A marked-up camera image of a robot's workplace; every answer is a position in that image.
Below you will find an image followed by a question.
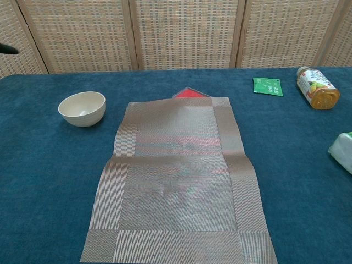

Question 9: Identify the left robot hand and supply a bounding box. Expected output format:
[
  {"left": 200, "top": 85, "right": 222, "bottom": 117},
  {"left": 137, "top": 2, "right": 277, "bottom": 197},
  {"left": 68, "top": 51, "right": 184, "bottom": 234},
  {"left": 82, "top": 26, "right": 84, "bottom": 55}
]
[{"left": 0, "top": 42, "right": 20, "bottom": 55}]

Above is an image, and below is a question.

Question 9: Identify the cream round bowl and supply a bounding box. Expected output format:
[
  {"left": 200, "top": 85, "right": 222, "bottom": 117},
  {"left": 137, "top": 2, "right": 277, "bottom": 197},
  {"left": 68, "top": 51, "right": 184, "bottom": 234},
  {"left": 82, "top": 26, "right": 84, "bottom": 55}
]
[{"left": 58, "top": 91, "right": 107, "bottom": 128}]

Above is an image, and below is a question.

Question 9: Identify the brown woven placemat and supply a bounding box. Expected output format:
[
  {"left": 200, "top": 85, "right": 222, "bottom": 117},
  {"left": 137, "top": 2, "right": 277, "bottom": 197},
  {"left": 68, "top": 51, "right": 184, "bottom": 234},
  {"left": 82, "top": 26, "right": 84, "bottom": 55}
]
[{"left": 79, "top": 96, "right": 278, "bottom": 264}]

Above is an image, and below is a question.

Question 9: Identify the woven bamboo folding screen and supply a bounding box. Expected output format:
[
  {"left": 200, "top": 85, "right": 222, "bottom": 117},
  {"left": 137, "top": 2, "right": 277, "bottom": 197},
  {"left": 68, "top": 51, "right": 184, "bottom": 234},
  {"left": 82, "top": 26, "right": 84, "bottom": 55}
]
[{"left": 0, "top": 0, "right": 352, "bottom": 79}]

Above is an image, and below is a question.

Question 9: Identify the red ink pad clear case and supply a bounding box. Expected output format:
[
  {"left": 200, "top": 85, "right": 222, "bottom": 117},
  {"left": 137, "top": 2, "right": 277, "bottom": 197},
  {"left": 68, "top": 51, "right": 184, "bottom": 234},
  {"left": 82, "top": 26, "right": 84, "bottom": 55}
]
[{"left": 171, "top": 86, "right": 211, "bottom": 99}]

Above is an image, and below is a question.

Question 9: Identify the green sachet packet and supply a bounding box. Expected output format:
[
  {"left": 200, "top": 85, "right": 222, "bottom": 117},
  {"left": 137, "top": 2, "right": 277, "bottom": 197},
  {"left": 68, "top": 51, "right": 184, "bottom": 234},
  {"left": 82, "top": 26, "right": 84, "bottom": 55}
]
[{"left": 252, "top": 77, "right": 284, "bottom": 97}]

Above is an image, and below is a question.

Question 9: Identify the orange juice bottle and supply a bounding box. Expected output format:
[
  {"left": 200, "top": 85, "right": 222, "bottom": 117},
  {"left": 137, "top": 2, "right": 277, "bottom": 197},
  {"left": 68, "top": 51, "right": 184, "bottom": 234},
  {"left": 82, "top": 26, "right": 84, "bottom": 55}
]
[{"left": 296, "top": 66, "right": 341, "bottom": 111}]

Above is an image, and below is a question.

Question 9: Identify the green white tissue pack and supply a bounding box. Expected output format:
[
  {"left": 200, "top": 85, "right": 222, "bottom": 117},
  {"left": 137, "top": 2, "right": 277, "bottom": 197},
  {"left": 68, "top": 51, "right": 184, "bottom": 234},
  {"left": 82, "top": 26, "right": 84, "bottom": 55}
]
[{"left": 327, "top": 131, "right": 352, "bottom": 175}]

